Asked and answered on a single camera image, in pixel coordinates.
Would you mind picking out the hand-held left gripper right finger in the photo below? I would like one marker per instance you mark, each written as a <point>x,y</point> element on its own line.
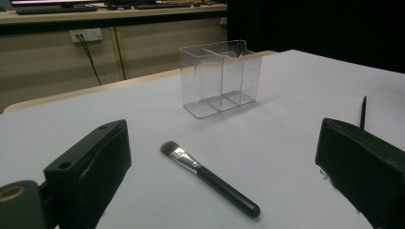
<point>366,165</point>

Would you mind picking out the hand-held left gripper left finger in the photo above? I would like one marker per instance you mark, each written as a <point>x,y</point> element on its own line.
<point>86,171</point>

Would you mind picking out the thin black cosmetic pencil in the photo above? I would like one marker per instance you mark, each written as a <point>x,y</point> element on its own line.
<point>363,114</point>

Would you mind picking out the clear plastic divided organizer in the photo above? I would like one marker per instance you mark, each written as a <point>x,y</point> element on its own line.
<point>194,79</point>

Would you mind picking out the white table sheet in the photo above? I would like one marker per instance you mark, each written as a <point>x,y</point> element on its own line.
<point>254,143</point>

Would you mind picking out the long wooden desk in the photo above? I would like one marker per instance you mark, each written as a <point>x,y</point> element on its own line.
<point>127,13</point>

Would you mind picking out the computer monitor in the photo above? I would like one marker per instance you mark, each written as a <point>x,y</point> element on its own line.
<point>47,2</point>

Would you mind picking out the white wall socket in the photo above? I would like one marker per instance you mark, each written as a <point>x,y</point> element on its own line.
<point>92,34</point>

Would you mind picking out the small white wall plate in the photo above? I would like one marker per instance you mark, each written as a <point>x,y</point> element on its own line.
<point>223,21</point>

